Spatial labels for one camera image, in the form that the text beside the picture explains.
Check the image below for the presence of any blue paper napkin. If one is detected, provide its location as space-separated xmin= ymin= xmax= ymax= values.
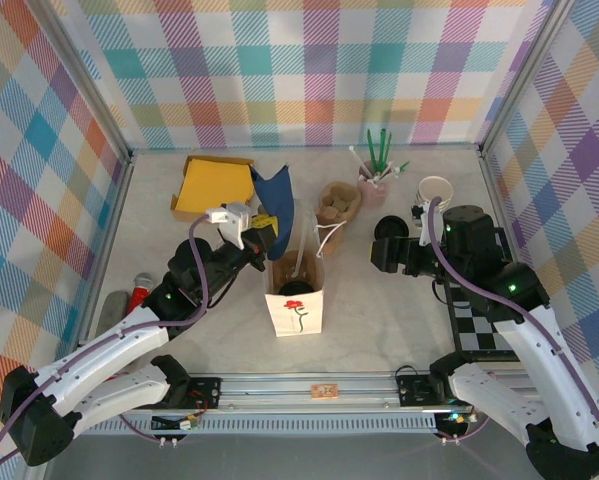
xmin=251 ymin=165 xmax=296 ymax=261

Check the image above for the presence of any green cup with lid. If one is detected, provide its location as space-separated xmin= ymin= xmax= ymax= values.
xmin=278 ymin=280 xmax=314 ymax=297

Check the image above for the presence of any stack of pulp cup carriers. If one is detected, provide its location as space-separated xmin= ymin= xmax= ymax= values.
xmin=314 ymin=182 xmax=363 ymax=256

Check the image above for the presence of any white flower paper bag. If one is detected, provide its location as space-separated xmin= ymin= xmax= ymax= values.
xmin=264 ymin=199 xmax=350 ymax=339

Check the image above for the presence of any stack of black cup lids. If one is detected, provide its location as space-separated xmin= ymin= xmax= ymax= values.
xmin=373 ymin=214 xmax=410 ymax=242

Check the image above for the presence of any cardboard napkin box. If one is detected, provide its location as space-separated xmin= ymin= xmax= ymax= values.
xmin=168 ymin=155 xmax=256 ymax=224

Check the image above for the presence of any stack of green paper cups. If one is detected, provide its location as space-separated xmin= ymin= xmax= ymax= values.
xmin=416 ymin=175 xmax=454 ymax=214

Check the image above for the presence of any pink straw holder cup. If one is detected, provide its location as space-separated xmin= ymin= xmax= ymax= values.
xmin=356 ymin=172 xmax=390 ymax=210

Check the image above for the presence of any yellow paper napkin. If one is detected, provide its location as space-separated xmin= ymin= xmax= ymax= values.
xmin=176 ymin=158 xmax=254 ymax=214

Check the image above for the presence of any black white chessboard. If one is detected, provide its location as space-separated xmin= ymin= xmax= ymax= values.
xmin=446 ymin=227 xmax=526 ymax=362

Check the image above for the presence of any white stirrer stick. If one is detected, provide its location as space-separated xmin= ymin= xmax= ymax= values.
xmin=348 ymin=145 xmax=369 ymax=175

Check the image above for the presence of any small connector board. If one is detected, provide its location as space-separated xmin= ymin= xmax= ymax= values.
xmin=436 ymin=410 xmax=480 ymax=427
xmin=151 ymin=413 xmax=203 ymax=432

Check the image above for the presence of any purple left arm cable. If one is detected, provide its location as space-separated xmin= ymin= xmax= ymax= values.
xmin=0 ymin=214 xmax=215 ymax=474

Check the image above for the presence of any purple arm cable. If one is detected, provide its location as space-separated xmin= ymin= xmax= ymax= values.
xmin=0 ymin=214 xmax=215 ymax=474
xmin=426 ymin=196 xmax=599 ymax=451

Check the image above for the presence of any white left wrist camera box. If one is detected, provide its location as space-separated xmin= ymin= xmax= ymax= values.
xmin=204 ymin=201 xmax=254 ymax=250

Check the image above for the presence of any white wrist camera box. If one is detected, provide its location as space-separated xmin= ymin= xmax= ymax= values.
xmin=409 ymin=199 xmax=431 ymax=231
xmin=204 ymin=201 xmax=254 ymax=250

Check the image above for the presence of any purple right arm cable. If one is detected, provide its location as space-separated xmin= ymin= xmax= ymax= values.
xmin=426 ymin=196 xmax=599 ymax=451

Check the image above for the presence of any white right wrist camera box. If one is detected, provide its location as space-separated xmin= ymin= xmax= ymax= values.
xmin=409 ymin=199 xmax=431 ymax=231

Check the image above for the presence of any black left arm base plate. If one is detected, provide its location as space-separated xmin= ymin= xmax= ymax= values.
xmin=178 ymin=375 xmax=223 ymax=411

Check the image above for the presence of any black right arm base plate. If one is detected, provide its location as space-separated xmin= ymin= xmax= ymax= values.
xmin=396 ymin=367 xmax=453 ymax=407

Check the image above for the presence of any aluminium frame post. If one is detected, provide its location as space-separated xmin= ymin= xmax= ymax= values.
xmin=41 ymin=0 xmax=135 ymax=164
xmin=477 ymin=0 xmax=578 ymax=159

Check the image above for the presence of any slotted grey cable duct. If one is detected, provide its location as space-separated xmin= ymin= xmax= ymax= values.
xmin=78 ymin=417 xmax=439 ymax=436

